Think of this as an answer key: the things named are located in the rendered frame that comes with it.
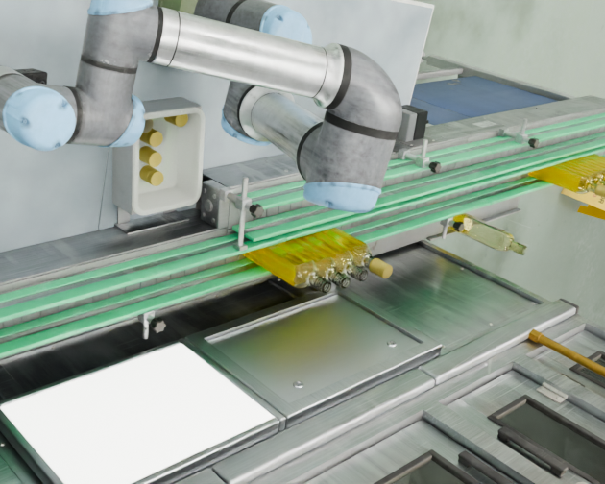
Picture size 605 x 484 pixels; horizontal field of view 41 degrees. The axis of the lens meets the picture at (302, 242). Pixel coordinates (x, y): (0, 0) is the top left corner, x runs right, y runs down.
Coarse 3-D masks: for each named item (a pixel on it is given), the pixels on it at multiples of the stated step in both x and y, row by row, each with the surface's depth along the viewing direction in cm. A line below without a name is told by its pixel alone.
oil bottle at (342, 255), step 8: (304, 240) 193; (312, 240) 193; (320, 240) 193; (328, 240) 194; (320, 248) 190; (328, 248) 190; (336, 248) 190; (344, 248) 191; (336, 256) 187; (344, 256) 187; (352, 256) 189; (336, 264) 187; (344, 264) 187; (344, 272) 188
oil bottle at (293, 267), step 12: (252, 252) 190; (264, 252) 187; (276, 252) 184; (288, 252) 185; (264, 264) 188; (276, 264) 184; (288, 264) 181; (300, 264) 180; (312, 264) 181; (288, 276) 182; (300, 276) 179
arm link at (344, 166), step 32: (256, 96) 154; (288, 96) 157; (224, 128) 162; (256, 128) 153; (288, 128) 140; (320, 128) 130; (352, 128) 121; (320, 160) 125; (352, 160) 122; (384, 160) 125; (320, 192) 125; (352, 192) 124
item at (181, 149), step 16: (160, 112) 168; (176, 112) 170; (192, 112) 173; (160, 128) 178; (176, 128) 181; (192, 128) 178; (144, 144) 176; (160, 144) 179; (176, 144) 182; (192, 144) 179; (176, 160) 184; (192, 160) 181; (176, 176) 186; (192, 176) 182; (144, 192) 181; (160, 192) 183; (176, 192) 184; (192, 192) 183; (144, 208) 175; (160, 208) 177
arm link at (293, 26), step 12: (252, 0) 160; (264, 0) 161; (240, 12) 158; (252, 12) 157; (264, 12) 155; (276, 12) 154; (288, 12) 154; (240, 24) 158; (252, 24) 155; (264, 24) 153; (276, 24) 152; (288, 24) 154; (300, 24) 156; (288, 36) 155; (300, 36) 156
